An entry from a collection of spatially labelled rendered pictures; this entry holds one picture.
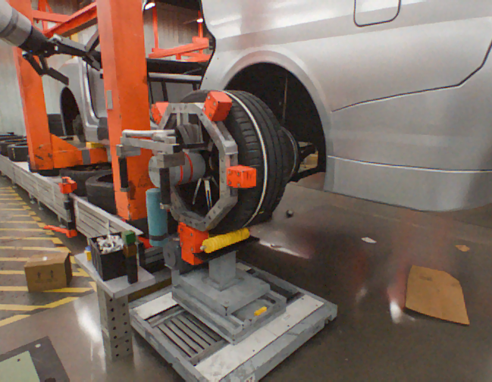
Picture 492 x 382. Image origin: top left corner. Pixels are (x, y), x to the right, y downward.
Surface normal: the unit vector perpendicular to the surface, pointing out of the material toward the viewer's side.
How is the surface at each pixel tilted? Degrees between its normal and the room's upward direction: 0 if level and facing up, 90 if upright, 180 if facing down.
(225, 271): 90
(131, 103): 90
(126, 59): 90
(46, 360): 0
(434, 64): 90
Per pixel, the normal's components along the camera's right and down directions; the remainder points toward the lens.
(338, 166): -0.72, 0.17
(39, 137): 0.70, 0.18
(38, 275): 0.28, 0.24
